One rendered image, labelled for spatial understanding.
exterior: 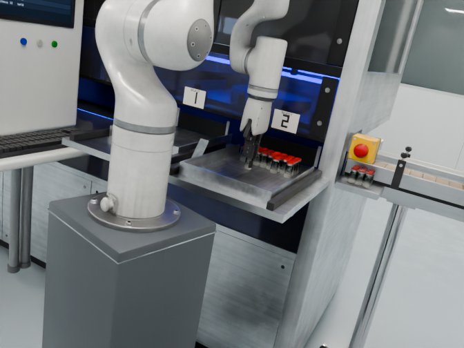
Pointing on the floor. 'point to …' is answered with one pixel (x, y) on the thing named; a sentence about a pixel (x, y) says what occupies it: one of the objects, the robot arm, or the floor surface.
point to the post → (330, 166)
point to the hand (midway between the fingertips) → (250, 150)
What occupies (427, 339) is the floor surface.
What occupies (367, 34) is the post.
